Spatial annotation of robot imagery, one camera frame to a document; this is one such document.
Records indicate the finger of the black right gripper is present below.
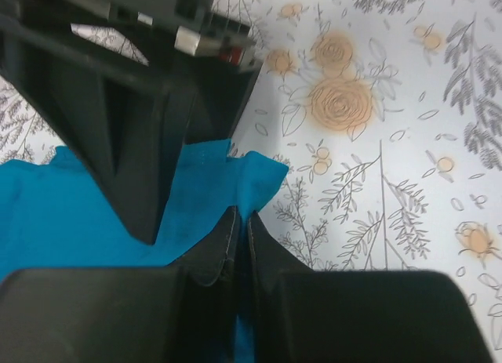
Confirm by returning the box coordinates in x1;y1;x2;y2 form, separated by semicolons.
1;15;259;245

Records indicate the floral patterned table mat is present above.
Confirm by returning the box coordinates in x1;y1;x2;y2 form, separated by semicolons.
1;0;501;362

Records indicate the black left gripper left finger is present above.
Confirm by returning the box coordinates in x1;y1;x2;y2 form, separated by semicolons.
1;207;240;362

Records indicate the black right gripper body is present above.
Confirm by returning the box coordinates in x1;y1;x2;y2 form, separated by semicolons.
1;0;258;71

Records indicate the teal blue t shirt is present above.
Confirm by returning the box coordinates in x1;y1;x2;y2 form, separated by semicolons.
0;138;291;363

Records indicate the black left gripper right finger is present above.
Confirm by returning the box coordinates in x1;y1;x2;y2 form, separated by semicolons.
247;214;491;362

